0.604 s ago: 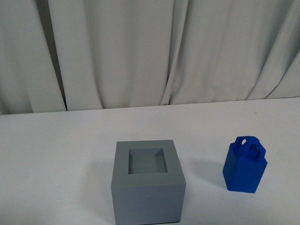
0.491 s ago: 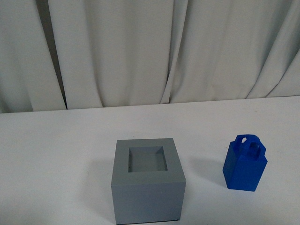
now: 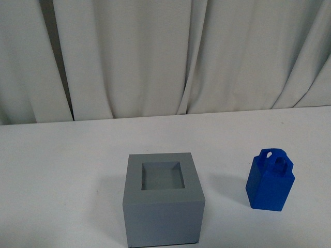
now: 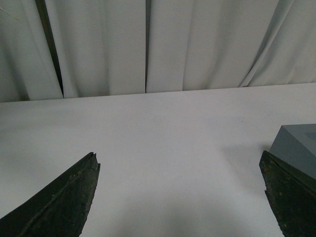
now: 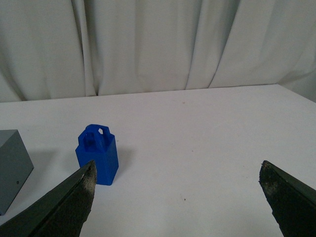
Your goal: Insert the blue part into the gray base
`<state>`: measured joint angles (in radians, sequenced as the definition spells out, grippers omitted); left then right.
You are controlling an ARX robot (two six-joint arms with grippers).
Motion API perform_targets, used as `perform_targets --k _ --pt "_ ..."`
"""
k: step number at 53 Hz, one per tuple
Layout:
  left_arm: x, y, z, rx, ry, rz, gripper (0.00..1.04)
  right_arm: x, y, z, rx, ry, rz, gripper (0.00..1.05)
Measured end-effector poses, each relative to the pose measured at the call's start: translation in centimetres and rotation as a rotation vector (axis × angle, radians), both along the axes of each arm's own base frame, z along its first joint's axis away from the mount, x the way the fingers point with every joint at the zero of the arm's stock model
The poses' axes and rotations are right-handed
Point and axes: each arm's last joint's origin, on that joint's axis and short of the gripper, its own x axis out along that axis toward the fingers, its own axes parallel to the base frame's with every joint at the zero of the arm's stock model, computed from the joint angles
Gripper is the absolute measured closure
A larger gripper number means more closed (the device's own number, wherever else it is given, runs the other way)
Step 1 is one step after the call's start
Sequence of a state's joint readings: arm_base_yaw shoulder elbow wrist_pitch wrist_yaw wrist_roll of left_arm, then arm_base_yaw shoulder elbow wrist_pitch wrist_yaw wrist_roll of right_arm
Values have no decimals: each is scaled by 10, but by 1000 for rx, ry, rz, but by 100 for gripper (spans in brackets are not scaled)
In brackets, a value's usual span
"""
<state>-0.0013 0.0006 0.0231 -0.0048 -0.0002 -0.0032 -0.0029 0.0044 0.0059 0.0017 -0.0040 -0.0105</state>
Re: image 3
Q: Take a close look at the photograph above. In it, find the blue handled part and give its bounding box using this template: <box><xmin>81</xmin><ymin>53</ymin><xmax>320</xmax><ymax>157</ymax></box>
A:
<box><xmin>246</xmin><ymin>148</ymin><xmax>295</xmax><ymax>211</ymax></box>

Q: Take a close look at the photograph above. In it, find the gray cube base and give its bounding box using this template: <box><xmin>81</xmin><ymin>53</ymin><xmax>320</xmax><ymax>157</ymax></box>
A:
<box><xmin>122</xmin><ymin>152</ymin><xmax>205</xmax><ymax>247</ymax></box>

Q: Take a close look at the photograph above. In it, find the white curtain backdrop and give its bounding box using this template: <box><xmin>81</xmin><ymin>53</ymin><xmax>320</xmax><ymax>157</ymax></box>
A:
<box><xmin>1</xmin><ymin>1</ymin><xmax>330</xmax><ymax>125</ymax></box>

